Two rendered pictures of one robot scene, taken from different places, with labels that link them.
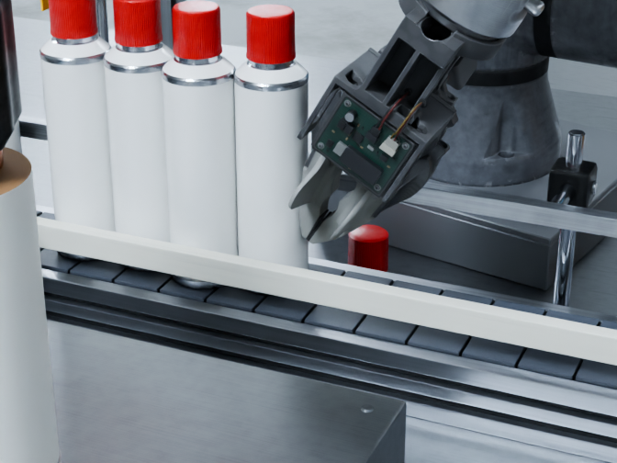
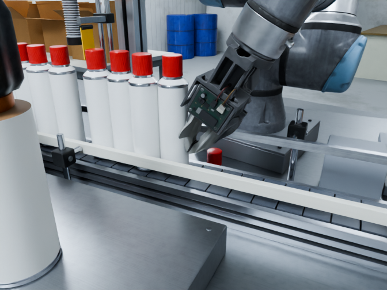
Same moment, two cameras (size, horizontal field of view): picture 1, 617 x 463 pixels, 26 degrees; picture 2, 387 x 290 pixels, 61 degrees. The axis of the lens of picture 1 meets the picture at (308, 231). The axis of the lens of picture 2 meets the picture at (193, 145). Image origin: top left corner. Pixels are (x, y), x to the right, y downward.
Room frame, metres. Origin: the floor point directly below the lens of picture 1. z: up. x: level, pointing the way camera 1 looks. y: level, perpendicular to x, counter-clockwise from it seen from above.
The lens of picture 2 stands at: (0.34, -0.03, 1.17)
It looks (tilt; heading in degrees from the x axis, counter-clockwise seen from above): 24 degrees down; 2
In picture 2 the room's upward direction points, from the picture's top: straight up
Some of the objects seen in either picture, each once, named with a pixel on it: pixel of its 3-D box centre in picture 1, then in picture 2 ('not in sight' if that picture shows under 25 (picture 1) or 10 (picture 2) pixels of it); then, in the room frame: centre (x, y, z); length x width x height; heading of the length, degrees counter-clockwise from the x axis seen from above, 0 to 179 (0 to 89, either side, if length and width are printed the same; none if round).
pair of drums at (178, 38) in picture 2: not in sight; (192, 35); (7.82, 0.29, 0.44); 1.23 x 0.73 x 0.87; 143
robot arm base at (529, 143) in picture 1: (478, 99); (255, 103); (1.12, -0.15, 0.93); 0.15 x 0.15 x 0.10
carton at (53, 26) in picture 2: not in sight; (71, 27); (2.97, 1.01, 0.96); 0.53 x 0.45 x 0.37; 147
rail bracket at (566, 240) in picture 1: (562, 249); (292, 157); (0.86, -0.18, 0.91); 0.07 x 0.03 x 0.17; 157
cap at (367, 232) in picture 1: (368, 249); (214, 156); (1.00, -0.05, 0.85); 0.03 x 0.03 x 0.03
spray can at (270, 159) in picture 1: (272, 151); (173, 115); (0.88, 0.03, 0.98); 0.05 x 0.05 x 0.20
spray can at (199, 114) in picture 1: (201, 145); (145, 113); (0.89, 0.08, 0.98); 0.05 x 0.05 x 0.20
